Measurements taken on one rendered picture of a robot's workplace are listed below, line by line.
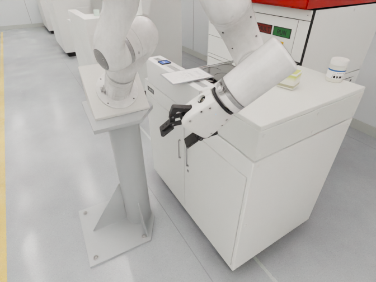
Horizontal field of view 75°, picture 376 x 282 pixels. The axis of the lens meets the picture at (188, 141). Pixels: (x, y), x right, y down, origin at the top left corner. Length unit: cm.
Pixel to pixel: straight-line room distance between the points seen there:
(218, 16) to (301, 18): 98
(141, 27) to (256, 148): 55
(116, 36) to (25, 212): 157
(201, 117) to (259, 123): 32
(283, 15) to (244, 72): 101
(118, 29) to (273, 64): 45
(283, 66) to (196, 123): 22
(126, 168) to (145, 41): 73
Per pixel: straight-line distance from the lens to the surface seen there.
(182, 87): 117
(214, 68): 151
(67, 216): 193
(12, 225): 205
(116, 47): 81
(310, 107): 100
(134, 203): 158
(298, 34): 146
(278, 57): 52
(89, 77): 124
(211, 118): 57
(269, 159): 97
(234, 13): 50
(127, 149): 130
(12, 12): 896
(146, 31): 89
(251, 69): 53
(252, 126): 85
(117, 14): 77
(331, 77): 128
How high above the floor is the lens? 138
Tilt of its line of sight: 35 degrees down
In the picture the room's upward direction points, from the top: straight up
